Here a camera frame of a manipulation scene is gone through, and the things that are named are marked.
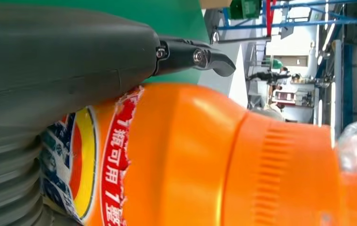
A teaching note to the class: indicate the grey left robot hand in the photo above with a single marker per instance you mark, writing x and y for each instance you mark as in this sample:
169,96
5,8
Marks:
60,62

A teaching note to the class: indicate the orange detergent bottle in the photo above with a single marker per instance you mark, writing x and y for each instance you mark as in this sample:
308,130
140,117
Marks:
197,156

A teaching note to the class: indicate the brown cardboard box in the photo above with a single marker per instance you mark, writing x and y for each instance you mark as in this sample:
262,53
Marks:
215,3

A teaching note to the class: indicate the green plastic crate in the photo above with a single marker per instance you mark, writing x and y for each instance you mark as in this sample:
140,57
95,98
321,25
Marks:
245,8

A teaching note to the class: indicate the person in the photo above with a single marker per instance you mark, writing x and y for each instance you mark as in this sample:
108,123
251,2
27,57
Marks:
268,76

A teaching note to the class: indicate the blue and red metal rack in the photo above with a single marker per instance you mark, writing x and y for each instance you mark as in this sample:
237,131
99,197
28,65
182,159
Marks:
290,22

